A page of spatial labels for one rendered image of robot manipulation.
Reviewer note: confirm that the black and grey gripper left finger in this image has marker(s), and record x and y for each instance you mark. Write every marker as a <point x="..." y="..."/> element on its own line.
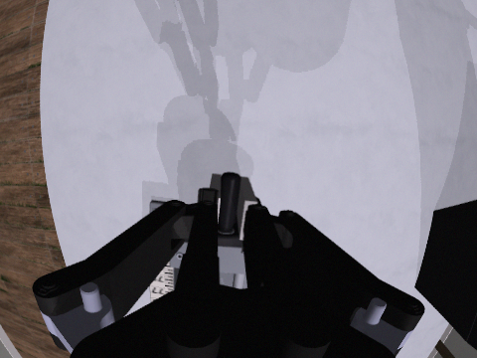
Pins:
<point x="85" y="297"/>

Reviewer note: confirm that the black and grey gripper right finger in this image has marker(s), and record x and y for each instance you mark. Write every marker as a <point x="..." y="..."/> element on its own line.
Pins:
<point x="346" y="289"/>

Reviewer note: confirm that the grey bench vise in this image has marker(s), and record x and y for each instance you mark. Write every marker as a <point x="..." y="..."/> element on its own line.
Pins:
<point x="231" y="258"/>

